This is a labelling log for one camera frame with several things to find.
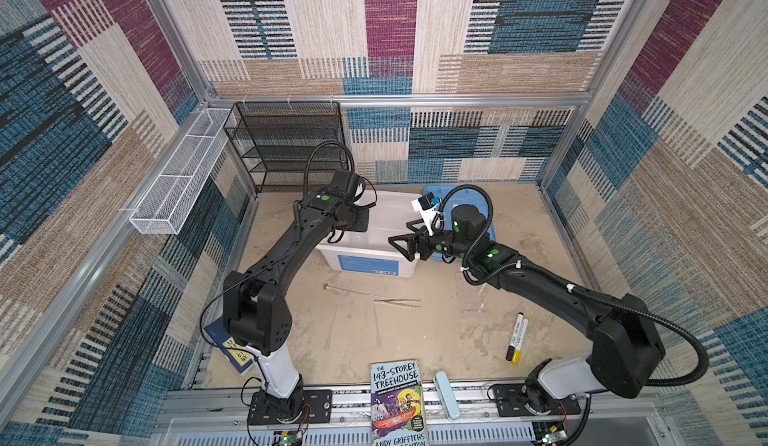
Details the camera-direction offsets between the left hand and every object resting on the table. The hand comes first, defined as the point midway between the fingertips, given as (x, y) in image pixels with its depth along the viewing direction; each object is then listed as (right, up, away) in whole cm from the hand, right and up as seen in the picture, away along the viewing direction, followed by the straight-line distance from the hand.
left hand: (362, 216), depth 87 cm
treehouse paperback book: (+10, -45, -14) cm, 48 cm away
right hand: (+10, -5, -10) cm, 15 cm away
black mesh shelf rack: (-28, +25, +22) cm, 43 cm away
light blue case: (+21, -43, -13) cm, 50 cm away
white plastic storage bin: (+3, -10, -5) cm, 12 cm away
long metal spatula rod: (-12, -22, +7) cm, 26 cm away
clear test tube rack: (+33, -27, +4) cm, 43 cm away
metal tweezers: (+10, -26, +4) cm, 29 cm away
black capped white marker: (+42, -33, -3) cm, 54 cm away
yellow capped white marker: (+42, -36, -6) cm, 56 cm away
